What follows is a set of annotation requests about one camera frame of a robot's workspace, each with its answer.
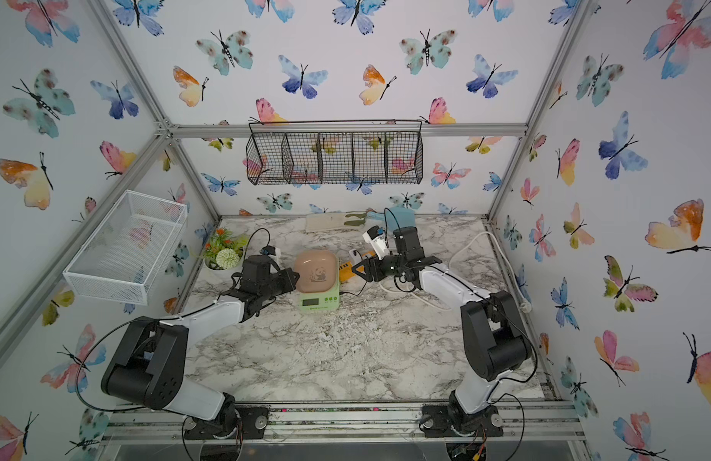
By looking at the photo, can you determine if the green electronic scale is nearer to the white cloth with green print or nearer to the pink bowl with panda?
the pink bowl with panda

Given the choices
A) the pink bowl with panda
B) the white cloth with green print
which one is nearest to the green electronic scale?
the pink bowl with panda

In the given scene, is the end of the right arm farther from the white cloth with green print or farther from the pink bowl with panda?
the white cloth with green print

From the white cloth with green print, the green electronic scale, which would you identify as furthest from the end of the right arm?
the white cloth with green print

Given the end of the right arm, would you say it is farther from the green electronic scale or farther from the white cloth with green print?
the white cloth with green print
